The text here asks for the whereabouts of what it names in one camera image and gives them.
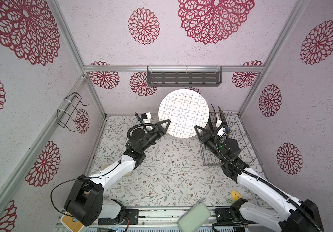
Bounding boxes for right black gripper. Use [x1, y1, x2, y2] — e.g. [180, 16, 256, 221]
[196, 126, 227, 166]

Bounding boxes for round plaid white plate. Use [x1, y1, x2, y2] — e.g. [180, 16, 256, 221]
[158, 89, 210, 138]

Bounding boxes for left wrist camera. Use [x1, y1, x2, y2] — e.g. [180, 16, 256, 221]
[140, 112, 152, 123]

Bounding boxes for dark round plate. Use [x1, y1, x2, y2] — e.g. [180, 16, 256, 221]
[218, 107, 227, 125]

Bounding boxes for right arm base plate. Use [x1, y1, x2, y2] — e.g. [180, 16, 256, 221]
[215, 208, 242, 224]

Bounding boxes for wooden top tissue box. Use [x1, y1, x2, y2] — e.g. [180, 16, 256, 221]
[61, 212, 88, 232]

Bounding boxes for green rounded pad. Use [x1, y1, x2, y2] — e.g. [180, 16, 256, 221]
[178, 203, 211, 232]

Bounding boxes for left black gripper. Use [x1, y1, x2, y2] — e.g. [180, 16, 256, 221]
[140, 119, 170, 153]

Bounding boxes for dark square plate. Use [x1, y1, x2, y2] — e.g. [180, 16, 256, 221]
[208, 117, 214, 133]

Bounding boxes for yellow rubber duck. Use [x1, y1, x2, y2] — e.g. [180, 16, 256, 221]
[231, 190, 242, 201]

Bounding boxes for wire dish rack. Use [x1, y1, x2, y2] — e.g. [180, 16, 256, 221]
[195, 111, 261, 169]

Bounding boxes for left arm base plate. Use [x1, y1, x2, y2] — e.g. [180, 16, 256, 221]
[99, 208, 139, 225]

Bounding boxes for square white plate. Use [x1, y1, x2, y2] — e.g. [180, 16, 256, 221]
[211, 104, 219, 128]

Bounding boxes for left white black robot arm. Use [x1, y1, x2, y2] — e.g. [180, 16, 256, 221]
[63, 119, 171, 227]

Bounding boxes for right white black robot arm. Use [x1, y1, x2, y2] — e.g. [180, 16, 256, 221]
[195, 125, 324, 232]

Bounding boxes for black wire wall basket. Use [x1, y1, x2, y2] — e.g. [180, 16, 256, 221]
[56, 92, 90, 134]

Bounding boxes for grey wall shelf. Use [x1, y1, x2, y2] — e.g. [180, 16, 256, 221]
[146, 67, 222, 87]

